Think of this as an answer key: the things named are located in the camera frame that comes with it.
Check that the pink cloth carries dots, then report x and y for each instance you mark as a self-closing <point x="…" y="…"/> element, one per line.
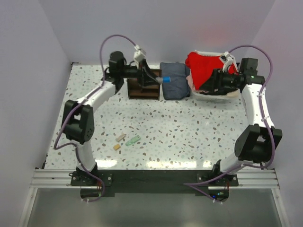
<point x="190" y="82"/>

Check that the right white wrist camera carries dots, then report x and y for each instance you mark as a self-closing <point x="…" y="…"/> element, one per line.
<point x="228" y="60"/>

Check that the tan eraser block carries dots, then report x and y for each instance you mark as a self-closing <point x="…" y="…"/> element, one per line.
<point x="116" y="147"/>

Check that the blue folded towel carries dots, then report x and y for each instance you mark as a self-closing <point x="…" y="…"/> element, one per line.
<point x="178" y="87"/>

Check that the beige eraser piece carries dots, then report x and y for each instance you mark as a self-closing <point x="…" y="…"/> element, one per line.
<point x="120" y="137"/>

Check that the green clear correction tape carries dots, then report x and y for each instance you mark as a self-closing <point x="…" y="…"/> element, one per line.
<point x="133" y="140"/>

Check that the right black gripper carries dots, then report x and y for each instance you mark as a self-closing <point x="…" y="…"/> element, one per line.
<point x="215" y="83"/>

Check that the white basket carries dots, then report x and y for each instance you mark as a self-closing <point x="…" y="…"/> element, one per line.
<point x="225" y="94"/>

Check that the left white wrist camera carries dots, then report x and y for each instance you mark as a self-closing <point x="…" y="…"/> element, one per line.
<point x="139" y="55"/>

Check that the brown wooden desk organizer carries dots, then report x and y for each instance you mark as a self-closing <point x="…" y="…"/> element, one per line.
<point x="136" y="91"/>

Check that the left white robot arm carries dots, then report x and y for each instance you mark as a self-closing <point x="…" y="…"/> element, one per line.
<point x="78" y="116"/>

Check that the red folded cloth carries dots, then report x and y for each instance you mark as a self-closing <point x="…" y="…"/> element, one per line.
<point x="201" y="65"/>

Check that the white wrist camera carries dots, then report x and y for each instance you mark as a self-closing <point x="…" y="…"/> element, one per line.
<point x="228" y="60"/>
<point x="139" y="55"/>

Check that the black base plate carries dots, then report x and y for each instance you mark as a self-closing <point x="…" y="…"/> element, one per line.
<point x="136" y="181"/>

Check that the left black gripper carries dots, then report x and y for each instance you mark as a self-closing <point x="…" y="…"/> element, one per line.
<point x="146" y="76"/>

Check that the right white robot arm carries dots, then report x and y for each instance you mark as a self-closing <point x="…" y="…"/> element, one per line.
<point x="258" y="142"/>

